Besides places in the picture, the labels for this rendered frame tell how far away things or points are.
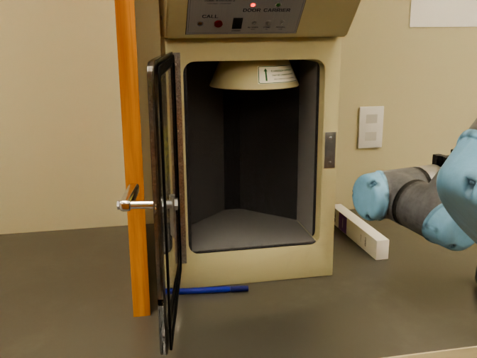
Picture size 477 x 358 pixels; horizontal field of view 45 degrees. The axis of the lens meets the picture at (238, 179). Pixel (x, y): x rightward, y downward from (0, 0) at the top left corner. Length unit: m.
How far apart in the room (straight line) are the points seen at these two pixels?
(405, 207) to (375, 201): 0.05
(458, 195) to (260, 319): 0.62
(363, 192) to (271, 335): 0.28
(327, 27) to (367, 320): 0.51
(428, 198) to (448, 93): 0.88
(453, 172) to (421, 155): 1.24
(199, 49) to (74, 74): 0.50
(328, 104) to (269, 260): 0.32
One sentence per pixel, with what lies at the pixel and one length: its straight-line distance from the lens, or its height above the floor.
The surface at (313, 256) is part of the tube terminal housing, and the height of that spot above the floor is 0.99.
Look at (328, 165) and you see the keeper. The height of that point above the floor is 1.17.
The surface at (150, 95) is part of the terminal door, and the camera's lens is 0.70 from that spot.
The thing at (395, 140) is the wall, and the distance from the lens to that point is 1.65.
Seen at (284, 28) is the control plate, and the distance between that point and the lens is 1.01.
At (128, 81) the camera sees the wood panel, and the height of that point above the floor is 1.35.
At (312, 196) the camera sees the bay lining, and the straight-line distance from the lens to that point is 1.15.
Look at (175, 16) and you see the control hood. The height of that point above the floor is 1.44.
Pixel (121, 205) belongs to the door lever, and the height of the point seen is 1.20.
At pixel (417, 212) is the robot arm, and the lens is 0.85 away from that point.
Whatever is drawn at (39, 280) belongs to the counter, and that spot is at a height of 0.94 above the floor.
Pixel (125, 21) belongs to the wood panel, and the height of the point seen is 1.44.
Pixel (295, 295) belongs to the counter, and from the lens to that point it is 1.10.
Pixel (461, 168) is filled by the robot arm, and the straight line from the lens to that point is 0.45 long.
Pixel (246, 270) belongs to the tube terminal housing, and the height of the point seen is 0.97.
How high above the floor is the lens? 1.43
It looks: 15 degrees down
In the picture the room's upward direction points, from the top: straight up
